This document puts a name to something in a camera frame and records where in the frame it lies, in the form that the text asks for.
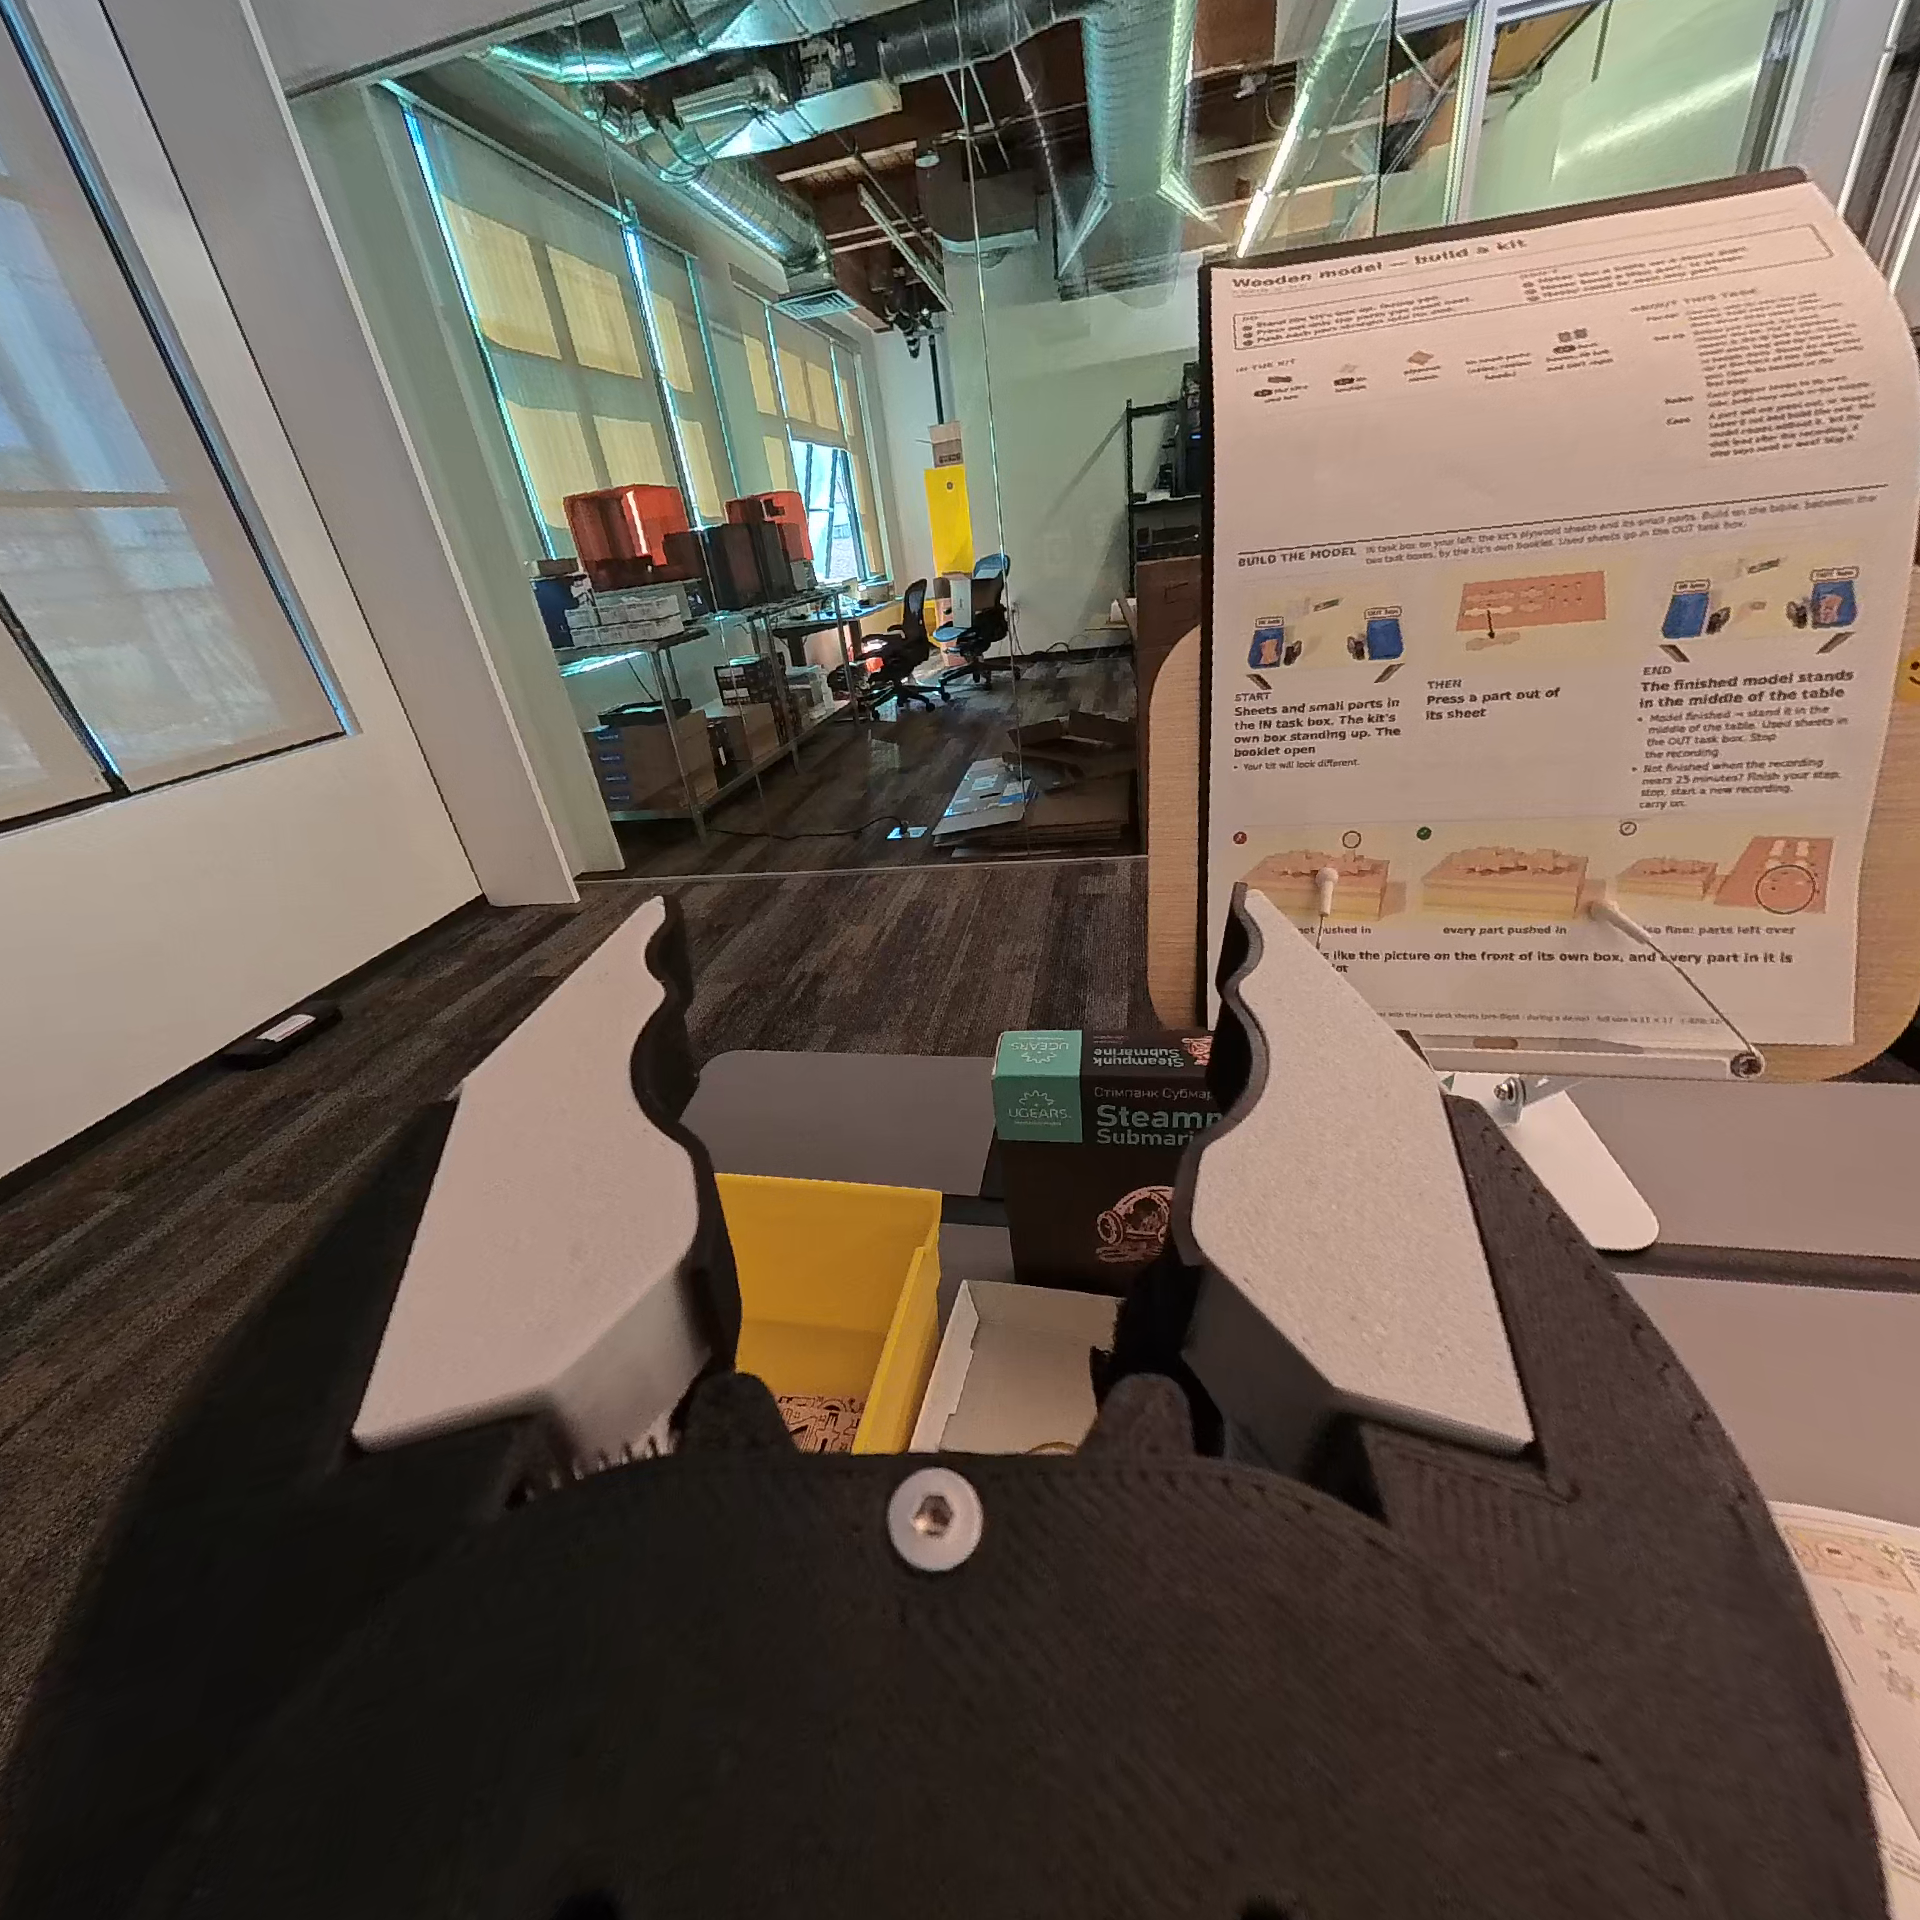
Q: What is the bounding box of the flat cardboard pile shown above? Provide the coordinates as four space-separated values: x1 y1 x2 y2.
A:
930 710 1145 860

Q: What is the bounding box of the printed booklet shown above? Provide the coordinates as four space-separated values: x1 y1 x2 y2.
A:
1768 1500 1920 1920

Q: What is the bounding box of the yellow plastic bin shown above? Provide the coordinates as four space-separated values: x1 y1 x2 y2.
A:
710 1173 944 1455

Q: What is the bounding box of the black office chair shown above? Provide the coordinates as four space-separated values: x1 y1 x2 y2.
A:
859 577 942 724

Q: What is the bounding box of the white cardboard tray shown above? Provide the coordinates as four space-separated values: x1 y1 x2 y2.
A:
909 1278 1127 1455

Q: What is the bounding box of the blue office chair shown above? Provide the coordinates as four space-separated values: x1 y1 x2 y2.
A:
936 551 1016 695

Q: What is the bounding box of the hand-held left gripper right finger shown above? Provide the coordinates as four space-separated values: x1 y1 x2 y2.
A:
1167 884 1539 1489

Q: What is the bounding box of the printed instruction sheet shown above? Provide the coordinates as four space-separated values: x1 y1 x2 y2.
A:
1200 181 1920 1044

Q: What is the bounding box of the dark model kit box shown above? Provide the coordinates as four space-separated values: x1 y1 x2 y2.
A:
992 1027 1248 1292

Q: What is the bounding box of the small black device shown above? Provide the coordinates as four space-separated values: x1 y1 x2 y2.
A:
221 997 344 1070

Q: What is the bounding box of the white document stand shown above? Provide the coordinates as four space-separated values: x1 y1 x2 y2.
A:
1312 861 1768 1255

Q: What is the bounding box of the large orange 3D printer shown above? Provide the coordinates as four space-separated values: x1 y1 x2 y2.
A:
563 483 691 590

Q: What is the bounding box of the large frosted window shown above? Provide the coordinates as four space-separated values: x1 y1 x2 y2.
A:
0 0 355 836

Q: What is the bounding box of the black shelf rack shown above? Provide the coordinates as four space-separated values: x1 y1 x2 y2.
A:
1123 358 1210 601

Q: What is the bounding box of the silver ventilation duct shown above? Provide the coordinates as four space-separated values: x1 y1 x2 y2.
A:
1075 0 1203 302

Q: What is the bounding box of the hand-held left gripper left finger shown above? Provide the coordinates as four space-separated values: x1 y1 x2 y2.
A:
351 897 742 1465

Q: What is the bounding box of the metal work table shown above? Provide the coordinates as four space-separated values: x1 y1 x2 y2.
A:
533 586 857 842

